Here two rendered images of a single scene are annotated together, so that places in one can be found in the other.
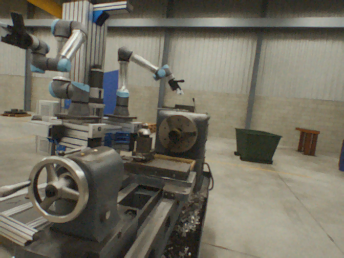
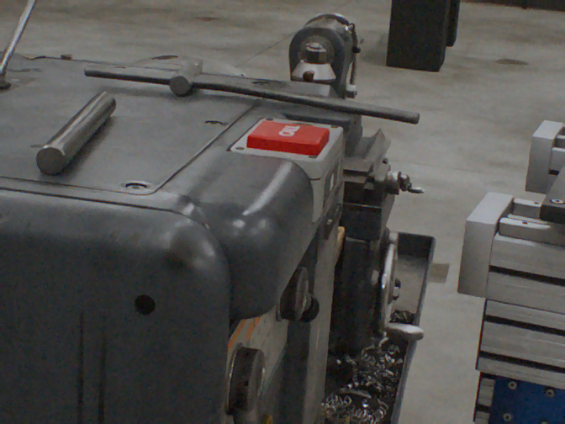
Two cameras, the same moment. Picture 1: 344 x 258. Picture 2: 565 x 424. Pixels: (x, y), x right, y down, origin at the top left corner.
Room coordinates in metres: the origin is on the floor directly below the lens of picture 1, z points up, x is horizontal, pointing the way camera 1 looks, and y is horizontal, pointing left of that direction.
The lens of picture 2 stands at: (3.12, 0.02, 1.48)
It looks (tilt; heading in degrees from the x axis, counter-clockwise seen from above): 17 degrees down; 177
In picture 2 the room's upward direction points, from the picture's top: 4 degrees clockwise
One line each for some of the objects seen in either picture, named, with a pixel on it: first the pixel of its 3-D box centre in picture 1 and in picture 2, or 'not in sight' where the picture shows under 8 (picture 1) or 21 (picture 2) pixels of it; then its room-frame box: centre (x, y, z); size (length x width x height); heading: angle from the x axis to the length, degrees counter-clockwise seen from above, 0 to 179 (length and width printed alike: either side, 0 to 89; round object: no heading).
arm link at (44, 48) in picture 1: (39, 46); not in sight; (1.24, 0.82, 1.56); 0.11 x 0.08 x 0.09; 179
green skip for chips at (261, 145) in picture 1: (254, 145); not in sight; (6.21, -2.51, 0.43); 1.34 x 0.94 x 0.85; 178
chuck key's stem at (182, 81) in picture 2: not in sight; (188, 74); (1.99, -0.03, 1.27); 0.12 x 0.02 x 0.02; 175
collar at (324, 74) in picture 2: (144, 131); (314, 70); (1.17, 0.15, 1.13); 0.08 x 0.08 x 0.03
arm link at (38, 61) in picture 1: (41, 63); not in sight; (1.24, 0.80, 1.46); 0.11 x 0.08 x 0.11; 89
